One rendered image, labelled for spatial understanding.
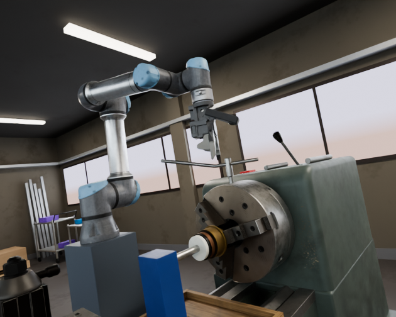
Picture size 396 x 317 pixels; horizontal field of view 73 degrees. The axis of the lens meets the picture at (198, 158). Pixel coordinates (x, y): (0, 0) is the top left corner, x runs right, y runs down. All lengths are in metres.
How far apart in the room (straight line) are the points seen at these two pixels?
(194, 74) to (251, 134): 3.17
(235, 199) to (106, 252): 0.52
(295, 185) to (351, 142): 2.79
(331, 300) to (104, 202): 0.85
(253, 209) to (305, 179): 0.20
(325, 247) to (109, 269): 0.74
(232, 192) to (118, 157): 0.57
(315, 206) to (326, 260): 0.17
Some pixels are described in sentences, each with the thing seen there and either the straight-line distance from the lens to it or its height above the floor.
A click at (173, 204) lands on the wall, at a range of 5.10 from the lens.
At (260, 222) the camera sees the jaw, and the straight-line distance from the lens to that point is 0.79.
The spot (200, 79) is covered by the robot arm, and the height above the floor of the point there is 1.59.
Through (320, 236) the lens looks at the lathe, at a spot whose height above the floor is 1.03.
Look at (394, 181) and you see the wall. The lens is 3.69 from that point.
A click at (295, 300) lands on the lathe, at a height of 0.86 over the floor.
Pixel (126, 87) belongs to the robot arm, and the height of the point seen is 1.62.
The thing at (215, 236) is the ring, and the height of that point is 1.10.
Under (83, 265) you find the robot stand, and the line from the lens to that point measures 1.12.
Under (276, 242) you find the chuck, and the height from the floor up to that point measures 1.06.
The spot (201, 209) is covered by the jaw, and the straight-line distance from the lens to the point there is 0.90.
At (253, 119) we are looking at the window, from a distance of 4.05.
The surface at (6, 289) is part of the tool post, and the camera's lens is 0.63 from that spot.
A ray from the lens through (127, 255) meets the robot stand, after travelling 1.14.
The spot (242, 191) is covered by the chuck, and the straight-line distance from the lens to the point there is 0.83.
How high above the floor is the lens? 1.27
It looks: 4 degrees up
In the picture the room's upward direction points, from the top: 10 degrees counter-clockwise
